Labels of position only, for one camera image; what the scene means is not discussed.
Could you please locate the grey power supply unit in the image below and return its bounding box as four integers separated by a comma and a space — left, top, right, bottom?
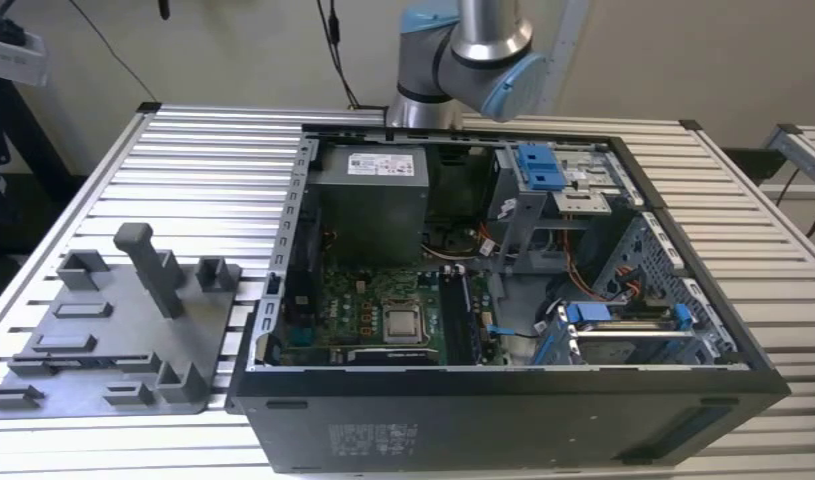
309, 146, 429, 266

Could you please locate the blue drive bay latch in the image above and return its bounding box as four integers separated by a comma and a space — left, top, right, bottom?
514, 142, 567, 192

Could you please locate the black open PC case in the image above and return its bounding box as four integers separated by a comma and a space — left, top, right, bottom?
222, 122, 792, 474

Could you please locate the black graphics card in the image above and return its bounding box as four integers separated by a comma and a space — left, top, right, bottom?
344, 345, 442, 367

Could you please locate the blue plug black wire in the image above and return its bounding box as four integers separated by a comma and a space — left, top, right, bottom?
484, 323, 548, 341

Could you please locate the silver CPU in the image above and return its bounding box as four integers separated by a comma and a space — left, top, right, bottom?
385, 308, 421, 337

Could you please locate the grey metal drive cage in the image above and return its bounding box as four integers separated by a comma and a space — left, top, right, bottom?
486, 141, 645, 276

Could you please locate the metal slat side table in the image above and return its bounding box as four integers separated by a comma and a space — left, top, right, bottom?
756, 122, 815, 201

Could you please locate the grey parts rack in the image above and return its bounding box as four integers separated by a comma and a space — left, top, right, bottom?
0, 222, 242, 420

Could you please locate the power supply wire bundle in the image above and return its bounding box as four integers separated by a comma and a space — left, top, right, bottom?
418, 219, 498, 260

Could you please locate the black stand pole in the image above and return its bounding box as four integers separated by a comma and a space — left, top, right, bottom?
0, 82, 71, 176

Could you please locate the black box behind table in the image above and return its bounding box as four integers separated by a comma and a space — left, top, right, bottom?
719, 147, 792, 189

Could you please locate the green motherboard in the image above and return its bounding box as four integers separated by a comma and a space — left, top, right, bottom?
278, 267, 508, 366

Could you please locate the thin black hanging cable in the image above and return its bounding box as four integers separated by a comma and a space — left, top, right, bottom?
314, 0, 389, 112

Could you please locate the black RAM stick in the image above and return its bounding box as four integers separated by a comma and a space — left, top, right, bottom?
437, 264, 478, 365

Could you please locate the thin black wall cable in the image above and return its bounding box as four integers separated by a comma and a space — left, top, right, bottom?
67, 0, 156, 106

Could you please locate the perforated metal disk bay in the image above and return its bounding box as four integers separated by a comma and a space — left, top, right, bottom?
536, 298, 739, 369

